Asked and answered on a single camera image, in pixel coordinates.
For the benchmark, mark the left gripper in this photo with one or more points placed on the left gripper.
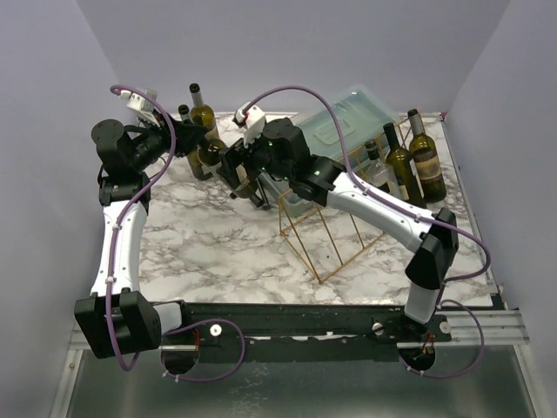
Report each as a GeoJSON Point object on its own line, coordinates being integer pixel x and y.
{"type": "Point", "coordinates": [187, 135]}

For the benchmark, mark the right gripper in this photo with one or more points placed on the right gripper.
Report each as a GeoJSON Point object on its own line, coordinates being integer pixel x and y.
{"type": "Point", "coordinates": [231, 161]}

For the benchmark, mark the clear square glass bottle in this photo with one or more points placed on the clear square glass bottle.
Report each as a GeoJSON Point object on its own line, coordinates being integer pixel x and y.
{"type": "Point", "coordinates": [378, 173]}

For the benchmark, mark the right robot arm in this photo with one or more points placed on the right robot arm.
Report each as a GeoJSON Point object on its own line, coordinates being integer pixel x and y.
{"type": "Point", "coordinates": [278, 148]}

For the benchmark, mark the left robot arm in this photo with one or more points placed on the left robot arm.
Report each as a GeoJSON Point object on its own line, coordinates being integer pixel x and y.
{"type": "Point", "coordinates": [116, 318]}

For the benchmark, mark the dark metal bar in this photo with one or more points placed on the dark metal bar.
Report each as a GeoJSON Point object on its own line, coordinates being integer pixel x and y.
{"type": "Point", "coordinates": [262, 200]}

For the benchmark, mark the clear plastic storage box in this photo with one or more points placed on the clear plastic storage box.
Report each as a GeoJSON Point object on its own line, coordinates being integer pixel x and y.
{"type": "Point", "coordinates": [361, 117]}

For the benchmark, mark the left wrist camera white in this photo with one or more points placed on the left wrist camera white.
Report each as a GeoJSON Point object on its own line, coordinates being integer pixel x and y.
{"type": "Point", "coordinates": [143, 108]}

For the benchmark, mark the gold wire wine rack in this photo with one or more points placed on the gold wire wine rack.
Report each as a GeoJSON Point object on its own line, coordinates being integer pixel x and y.
{"type": "Point", "coordinates": [327, 246]}

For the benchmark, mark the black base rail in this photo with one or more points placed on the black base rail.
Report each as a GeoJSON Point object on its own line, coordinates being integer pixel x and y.
{"type": "Point", "coordinates": [299, 333]}

